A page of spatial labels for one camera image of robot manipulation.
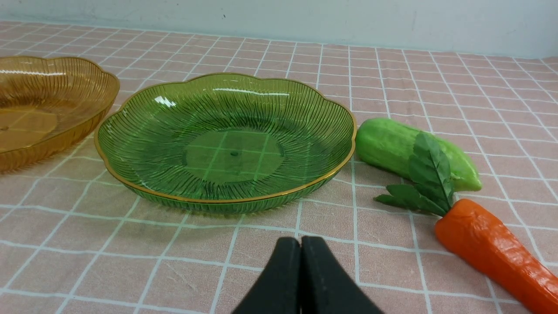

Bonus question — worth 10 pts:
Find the orange carrot toy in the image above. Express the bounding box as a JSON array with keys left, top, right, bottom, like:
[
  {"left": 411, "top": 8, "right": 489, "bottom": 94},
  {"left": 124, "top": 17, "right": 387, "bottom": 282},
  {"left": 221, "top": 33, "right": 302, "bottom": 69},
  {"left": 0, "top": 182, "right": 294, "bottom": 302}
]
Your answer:
[{"left": 375, "top": 132, "right": 558, "bottom": 314}]

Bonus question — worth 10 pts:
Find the green ribbed plastic plate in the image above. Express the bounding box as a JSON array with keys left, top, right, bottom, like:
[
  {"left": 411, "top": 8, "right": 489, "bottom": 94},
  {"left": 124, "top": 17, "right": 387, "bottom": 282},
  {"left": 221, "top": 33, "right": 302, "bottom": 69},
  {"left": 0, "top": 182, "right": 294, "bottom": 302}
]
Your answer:
[{"left": 94, "top": 73, "right": 357, "bottom": 215}]

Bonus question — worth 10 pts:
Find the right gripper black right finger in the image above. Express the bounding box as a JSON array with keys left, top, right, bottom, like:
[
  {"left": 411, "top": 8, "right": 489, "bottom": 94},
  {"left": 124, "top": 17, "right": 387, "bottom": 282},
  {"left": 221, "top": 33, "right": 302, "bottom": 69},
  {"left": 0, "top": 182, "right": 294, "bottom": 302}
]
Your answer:
[{"left": 300, "top": 236, "right": 383, "bottom": 314}]

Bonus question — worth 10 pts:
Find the green cucumber toy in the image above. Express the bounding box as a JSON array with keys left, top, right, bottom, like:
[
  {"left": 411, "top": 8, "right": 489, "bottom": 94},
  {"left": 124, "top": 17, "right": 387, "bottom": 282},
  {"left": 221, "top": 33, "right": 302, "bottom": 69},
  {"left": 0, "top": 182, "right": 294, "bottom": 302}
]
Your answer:
[{"left": 355, "top": 118, "right": 483, "bottom": 191}]

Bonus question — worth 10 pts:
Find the amber ribbed plastic plate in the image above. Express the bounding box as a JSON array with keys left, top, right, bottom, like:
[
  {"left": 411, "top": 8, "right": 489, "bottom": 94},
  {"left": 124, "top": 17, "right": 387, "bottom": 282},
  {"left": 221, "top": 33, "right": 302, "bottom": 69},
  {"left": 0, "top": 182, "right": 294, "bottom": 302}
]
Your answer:
[{"left": 0, "top": 55, "right": 120, "bottom": 172}]

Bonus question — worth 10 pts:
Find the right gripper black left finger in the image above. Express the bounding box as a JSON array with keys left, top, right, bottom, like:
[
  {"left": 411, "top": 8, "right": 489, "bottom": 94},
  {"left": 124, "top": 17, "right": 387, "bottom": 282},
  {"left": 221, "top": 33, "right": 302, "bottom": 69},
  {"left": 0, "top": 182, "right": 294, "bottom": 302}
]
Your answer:
[{"left": 233, "top": 237, "right": 301, "bottom": 314}]

